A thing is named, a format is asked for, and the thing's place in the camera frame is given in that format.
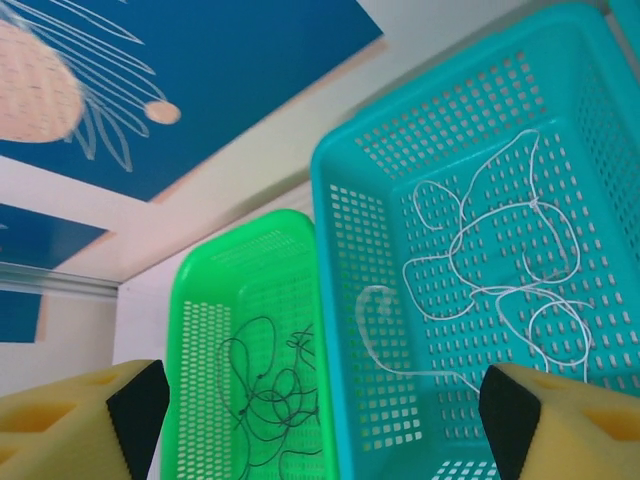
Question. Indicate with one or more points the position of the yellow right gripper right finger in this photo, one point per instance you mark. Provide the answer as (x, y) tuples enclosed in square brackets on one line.
[(575, 440)]

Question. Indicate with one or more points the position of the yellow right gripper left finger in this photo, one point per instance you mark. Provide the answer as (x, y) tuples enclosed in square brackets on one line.
[(50, 435)]

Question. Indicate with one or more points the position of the green plastic basket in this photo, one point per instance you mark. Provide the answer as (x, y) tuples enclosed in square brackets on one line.
[(200, 280)]

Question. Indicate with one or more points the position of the teal plastic basket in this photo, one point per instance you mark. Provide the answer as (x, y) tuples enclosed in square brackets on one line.
[(350, 165), (627, 12)]

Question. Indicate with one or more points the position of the blue floral poster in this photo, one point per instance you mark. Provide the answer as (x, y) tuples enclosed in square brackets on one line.
[(225, 75)]

